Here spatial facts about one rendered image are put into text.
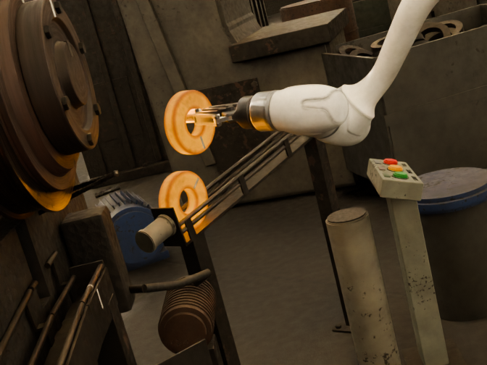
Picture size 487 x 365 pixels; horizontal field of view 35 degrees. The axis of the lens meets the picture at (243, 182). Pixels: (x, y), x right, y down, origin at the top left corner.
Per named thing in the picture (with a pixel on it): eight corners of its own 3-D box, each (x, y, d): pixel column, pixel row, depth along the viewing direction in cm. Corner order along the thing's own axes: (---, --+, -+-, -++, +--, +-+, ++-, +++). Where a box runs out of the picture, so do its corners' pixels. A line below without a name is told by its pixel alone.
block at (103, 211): (86, 323, 174) (54, 224, 168) (93, 308, 182) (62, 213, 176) (132, 312, 174) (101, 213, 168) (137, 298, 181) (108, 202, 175)
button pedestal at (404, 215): (416, 387, 219) (372, 182, 203) (399, 347, 242) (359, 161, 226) (472, 375, 218) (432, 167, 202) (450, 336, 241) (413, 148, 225)
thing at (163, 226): (139, 253, 189) (130, 231, 187) (161, 235, 195) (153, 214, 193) (157, 253, 185) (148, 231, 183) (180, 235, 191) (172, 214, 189)
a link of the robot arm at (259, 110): (293, 124, 176) (272, 125, 179) (286, 85, 173) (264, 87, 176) (272, 136, 169) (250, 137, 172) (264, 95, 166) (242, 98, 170)
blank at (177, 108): (154, 106, 179) (165, 106, 177) (193, 80, 190) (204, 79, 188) (176, 166, 185) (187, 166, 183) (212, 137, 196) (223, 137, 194)
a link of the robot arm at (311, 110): (264, 130, 166) (297, 140, 177) (328, 128, 157) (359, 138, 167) (268, 81, 167) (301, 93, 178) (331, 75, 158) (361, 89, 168)
